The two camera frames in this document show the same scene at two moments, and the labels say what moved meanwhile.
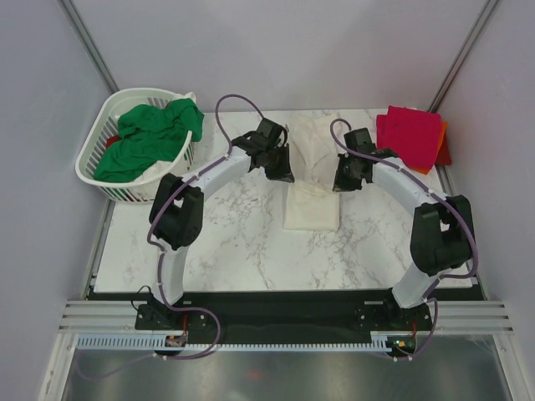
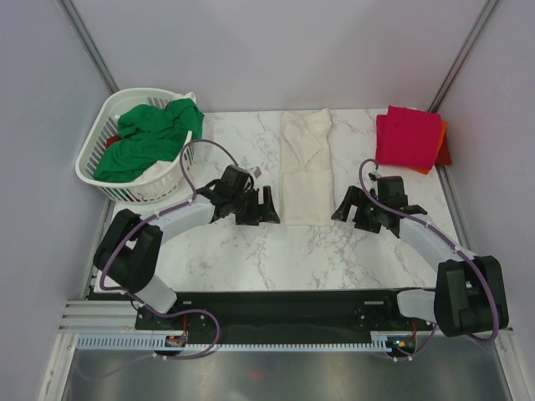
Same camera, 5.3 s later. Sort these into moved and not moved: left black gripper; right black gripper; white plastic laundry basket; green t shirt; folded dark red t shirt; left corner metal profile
Moved: right black gripper; left black gripper
Not moved: green t shirt; left corner metal profile; white plastic laundry basket; folded dark red t shirt
